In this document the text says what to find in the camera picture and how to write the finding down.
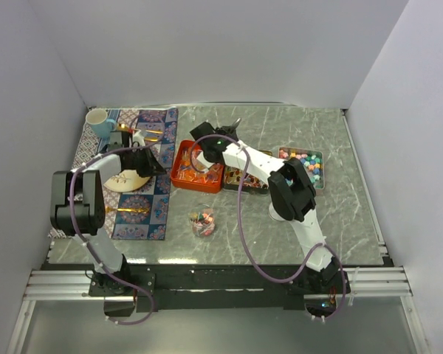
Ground orange candy box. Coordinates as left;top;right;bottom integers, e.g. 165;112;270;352
171;140;224;194

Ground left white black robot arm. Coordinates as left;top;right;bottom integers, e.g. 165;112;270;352
50;128;165;296

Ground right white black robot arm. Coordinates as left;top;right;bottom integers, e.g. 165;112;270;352
190;121;347;294

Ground pink tin of star candies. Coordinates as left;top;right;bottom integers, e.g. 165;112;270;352
278;146;326;195

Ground cream ceramic plate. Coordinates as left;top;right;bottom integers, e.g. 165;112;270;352
103;170;151;193

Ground dark tin of lollipops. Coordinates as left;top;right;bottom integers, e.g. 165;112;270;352
222;146;269;195

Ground gold spoon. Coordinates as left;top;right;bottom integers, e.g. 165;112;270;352
117;124;164;143

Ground blue white mug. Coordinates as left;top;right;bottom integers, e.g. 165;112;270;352
85;108;117;139

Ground patterned placemat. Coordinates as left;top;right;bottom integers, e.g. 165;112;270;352
48;106;179;241

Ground gold fork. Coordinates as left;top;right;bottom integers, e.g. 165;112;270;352
105;206;151;213

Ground clear glass jar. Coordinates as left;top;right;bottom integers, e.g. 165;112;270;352
188;204;216;237

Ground clear round jar lid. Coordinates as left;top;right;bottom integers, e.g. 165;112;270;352
268;204;286;221

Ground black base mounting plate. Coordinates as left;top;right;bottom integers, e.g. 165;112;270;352
89;264;351;317

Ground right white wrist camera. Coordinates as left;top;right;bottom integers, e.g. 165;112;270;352
196;150;214;173

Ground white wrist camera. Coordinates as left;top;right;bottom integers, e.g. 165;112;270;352
131;129;146;147
196;150;214;173

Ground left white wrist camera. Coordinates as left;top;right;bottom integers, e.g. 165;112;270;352
131;129;146;147

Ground aluminium rail frame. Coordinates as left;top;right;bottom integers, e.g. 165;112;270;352
8;265;430;353

